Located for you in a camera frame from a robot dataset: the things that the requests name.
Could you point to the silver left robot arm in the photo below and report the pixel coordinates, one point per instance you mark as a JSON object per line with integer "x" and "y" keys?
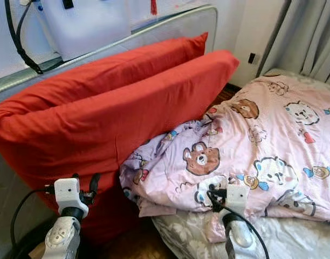
{"x": 62, "y": 240}

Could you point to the large red cushion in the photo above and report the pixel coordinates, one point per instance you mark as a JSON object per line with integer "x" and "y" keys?
{"x": 89, "y": 135}

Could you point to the bed with grey floral sheet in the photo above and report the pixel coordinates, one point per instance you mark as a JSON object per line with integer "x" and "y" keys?
{"x": 192, "y": 240}

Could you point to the pink cartoon bear blanket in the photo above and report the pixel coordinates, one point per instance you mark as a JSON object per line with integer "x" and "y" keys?
{"x": 256, "y": 140}

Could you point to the flat red cushion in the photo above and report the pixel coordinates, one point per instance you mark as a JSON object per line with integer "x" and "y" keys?
{"x": 143, "y": 62}

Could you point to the white plastic panel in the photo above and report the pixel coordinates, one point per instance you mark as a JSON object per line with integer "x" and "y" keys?
{"x": 84, "y": 29}

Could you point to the small black clip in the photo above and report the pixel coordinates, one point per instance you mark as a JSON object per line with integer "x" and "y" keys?
{"x": 68, "y": 4}

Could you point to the grey curtain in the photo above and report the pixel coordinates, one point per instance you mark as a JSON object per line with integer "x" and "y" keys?
{"x": 305, "y": 38}

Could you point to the red tassel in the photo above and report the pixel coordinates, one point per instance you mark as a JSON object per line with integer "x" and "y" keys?
{"x": 153, "y": 7}

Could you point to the black wall socket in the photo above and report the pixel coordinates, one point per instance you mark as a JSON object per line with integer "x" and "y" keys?
{"x": 252, "y": 58}

